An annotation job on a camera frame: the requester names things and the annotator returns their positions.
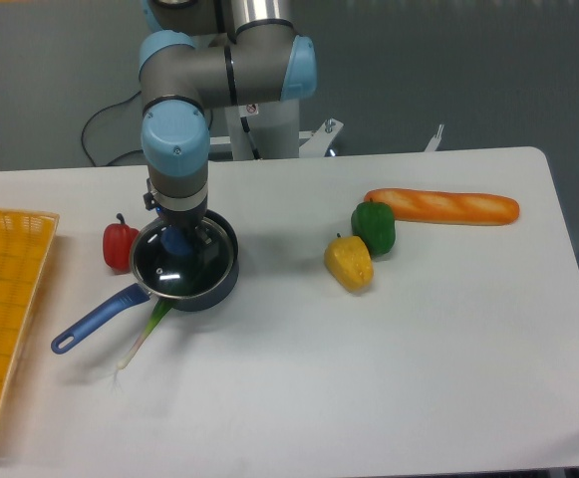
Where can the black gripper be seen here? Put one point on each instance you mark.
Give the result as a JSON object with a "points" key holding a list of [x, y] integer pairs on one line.
{"points": [[186, 213]]}

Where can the glass pot lid blue knob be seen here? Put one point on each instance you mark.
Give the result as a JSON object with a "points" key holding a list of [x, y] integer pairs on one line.
{"points": [[162, 261]]}

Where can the green spring onion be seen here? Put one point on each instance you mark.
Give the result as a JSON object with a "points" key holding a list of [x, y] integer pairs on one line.
{"points": [[159, 311]]}

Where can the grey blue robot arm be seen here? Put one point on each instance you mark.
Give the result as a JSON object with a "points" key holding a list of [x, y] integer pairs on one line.
{"points": [[206, 55]]}

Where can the red bell pepper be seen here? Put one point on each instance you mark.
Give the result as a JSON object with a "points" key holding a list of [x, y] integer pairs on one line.
{"points": [[118, 240]]}

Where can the yellow bell pepper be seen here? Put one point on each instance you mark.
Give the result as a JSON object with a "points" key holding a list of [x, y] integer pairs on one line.
{"points": [[348, 260]]}

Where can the green bell pepper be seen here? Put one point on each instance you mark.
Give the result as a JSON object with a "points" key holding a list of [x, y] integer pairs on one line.
{"points": [[374, 223]]}

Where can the yellow woven basket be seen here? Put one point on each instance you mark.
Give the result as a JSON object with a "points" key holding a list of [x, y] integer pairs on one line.
{"points": [[0, 318]]}

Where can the orange baguette bread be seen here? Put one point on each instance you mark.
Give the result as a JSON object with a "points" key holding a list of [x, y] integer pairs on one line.
{"points": [[455, 208]]}

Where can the dark pot blue handle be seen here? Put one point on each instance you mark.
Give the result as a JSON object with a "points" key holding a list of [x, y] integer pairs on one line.
{"points": [[130, 296]]}

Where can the white left pedestal foot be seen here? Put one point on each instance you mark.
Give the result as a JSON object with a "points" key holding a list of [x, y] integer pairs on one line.
{"points": [[220, 148]]}

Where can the white pedestal foot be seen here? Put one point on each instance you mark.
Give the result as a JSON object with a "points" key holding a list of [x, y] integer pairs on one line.
{"points": [[220, 148], [320, 142]]}

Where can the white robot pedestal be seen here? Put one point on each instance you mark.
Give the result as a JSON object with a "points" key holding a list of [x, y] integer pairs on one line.
{"points": [[264, 131]]}

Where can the white right pedestal foot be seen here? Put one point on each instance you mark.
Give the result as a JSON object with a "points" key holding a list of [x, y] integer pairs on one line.
{"points": [[320, 142]]}

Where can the white far right bracket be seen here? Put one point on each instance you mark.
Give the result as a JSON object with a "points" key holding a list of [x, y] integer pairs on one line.
{"points": [[435, 140]]}

